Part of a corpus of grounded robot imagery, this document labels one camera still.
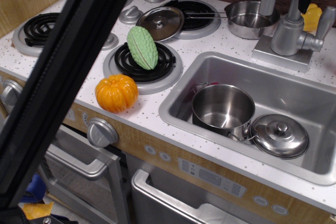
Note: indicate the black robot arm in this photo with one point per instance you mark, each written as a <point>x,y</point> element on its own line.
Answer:
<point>80,31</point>

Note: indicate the silver faucet lever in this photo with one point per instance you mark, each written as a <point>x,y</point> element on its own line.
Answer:
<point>326,21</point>

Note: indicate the front right stove burner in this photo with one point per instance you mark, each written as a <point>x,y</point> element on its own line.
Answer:
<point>166,73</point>

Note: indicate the stove burner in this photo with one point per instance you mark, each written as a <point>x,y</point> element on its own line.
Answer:
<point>30,37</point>
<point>166,73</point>
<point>199,19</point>

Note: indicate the orange toy pumpkin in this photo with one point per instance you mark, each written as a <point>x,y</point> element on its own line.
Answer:
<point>116,93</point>

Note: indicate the steel pot in sink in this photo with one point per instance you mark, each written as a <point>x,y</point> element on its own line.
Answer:
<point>223,109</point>

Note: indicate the green toy bitter gourd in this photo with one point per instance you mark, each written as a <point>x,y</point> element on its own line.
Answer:
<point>142,48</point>

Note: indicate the flat steel pan lid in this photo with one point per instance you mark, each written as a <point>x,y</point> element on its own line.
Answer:
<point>162,22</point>

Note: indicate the silver oven knob right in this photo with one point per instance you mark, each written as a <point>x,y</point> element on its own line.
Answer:
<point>100,133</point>

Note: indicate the silver oven knob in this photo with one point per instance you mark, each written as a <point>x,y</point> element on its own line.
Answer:
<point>100,133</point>
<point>11,92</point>

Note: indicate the silver stove knob front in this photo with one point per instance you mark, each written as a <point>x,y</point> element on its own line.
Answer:
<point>111,42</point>

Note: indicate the back right stove burner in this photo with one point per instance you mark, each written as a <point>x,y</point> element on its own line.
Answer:
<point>199,19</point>

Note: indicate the silver stove knob middle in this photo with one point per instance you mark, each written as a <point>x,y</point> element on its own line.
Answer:
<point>130,16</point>

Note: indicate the silver dishwasher door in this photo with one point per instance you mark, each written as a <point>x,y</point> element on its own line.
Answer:
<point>160,197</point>

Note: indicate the silver oven door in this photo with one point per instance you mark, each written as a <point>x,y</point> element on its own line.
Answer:
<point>86,179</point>

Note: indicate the steel domed pot lid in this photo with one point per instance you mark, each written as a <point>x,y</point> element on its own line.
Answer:
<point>279,136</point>

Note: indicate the silver toy faucet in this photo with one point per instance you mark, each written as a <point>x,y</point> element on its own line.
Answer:
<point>290,47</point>

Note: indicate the grey toy sink basin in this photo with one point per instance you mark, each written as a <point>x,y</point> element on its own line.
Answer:
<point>309,103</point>

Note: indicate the left stove burner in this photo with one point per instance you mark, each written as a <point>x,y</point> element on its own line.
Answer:
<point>30,37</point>

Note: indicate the silver oven knob left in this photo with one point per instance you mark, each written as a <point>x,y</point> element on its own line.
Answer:
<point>11,92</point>

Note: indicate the blue clamp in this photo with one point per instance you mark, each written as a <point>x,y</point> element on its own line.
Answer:
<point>35,190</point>

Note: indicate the yellow toy pepper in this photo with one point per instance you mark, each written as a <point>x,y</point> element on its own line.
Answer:
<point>311,17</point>

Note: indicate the yellow tape piece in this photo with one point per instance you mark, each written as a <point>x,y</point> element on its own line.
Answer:
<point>35,210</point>

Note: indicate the steel saucepan with handle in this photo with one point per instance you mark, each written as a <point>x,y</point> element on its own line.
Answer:
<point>245,21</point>

